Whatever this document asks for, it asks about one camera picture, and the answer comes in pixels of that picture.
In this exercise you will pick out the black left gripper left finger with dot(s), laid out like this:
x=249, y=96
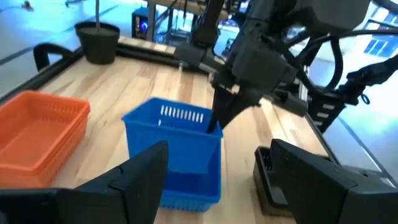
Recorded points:
x=124, y=193

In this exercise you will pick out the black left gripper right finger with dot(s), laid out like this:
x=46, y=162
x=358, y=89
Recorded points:
x=326, y=193

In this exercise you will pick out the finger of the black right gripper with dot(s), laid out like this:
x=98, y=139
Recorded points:
x=220, y=105
x=239, y=104

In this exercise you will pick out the black plastic basket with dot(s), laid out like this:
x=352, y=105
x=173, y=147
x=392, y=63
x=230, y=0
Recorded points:
x=264, y=174
x=273, y=211

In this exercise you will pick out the orange-red plastic basket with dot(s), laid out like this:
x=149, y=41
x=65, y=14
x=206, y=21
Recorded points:
x=83, y=119
x=66, y=155
x=31, y=137

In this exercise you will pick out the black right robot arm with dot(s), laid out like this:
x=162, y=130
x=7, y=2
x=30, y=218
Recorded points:
x=326, y=12

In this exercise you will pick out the black computer tower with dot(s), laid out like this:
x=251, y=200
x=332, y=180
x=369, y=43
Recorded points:
x=140, y=23

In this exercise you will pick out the green plant in black pot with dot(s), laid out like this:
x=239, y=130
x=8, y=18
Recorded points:
x=98, y=43

